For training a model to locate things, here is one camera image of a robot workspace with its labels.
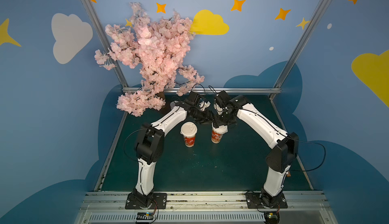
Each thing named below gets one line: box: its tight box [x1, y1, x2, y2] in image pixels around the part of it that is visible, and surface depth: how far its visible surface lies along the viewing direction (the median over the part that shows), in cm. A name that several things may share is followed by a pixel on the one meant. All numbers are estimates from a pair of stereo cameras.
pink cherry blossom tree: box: [94, 2, 205, 117], surface depth 77 cm
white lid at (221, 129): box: [211, 122, 228, 134], surface depth 84 cm
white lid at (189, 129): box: [180, 121, 198, 138], surface depth 84 cm
